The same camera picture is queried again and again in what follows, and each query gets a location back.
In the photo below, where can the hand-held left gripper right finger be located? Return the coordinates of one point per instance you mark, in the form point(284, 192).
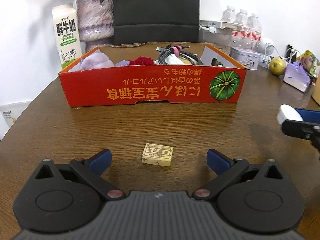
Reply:
point(217, 160)

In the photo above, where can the small white fan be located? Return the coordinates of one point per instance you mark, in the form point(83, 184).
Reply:
point(267, 46)

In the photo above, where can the red cardboard box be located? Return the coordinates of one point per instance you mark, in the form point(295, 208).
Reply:
point(150, 87)

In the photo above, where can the pale printed tin box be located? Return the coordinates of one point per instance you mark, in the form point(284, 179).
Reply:
point(246, 58)

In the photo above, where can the flat white carton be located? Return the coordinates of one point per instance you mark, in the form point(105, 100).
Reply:
point(220, 24)

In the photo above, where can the red fabric rose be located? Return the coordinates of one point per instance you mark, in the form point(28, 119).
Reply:
point(141, 61)

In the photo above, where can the clear seed container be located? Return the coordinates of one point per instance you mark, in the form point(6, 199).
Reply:
point(215, 38)

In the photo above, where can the colourful snack packet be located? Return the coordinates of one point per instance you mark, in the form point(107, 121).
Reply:
point(311, 61)

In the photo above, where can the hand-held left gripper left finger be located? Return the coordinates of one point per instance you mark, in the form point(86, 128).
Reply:
point(101, 158)

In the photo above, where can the black charger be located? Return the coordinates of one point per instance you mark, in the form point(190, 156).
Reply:
point(290, 53)

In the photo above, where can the purple tissue pack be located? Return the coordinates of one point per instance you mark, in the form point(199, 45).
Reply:
point(297, 78)

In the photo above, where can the green apple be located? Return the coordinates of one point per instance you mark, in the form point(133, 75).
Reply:
point(277, 66)

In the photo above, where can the mottled purple vase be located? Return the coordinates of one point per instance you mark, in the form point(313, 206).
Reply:
point(95, 20)

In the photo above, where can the white plastic case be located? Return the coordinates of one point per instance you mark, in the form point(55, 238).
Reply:
point(287, 113)

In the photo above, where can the white green milk carton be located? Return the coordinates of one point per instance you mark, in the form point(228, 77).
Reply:
point(66, 35)

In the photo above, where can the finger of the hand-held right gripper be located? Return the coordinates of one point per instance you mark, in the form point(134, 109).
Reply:
point(310, 116)
point(295, 128)

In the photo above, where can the beige eraser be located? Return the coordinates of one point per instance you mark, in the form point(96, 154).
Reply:
point(157, 155)

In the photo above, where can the dark speckled object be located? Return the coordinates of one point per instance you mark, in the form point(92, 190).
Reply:
point(217, 62)

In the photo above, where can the white flat panel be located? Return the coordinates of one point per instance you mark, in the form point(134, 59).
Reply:
point(12, 117)

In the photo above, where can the black paper bag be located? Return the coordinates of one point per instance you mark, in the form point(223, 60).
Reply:
point(156, 10)

